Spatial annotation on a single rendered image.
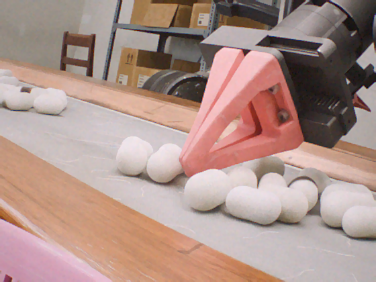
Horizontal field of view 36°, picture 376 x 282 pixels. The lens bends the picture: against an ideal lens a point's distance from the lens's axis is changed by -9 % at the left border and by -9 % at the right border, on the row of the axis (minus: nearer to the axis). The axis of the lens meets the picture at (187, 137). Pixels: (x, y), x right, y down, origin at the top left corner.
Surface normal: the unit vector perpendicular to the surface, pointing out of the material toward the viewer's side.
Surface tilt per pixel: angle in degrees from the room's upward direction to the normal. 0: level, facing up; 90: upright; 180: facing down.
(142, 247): 0
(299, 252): 0
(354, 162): 45
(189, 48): 90
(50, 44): 90
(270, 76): 103
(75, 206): 0
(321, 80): 131
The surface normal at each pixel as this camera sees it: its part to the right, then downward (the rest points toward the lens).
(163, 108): -0.41, -0.73
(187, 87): 0.40, 0.18
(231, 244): 0.17, -0.98
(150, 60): 0.61, 0.20
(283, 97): -0.67, 0.61
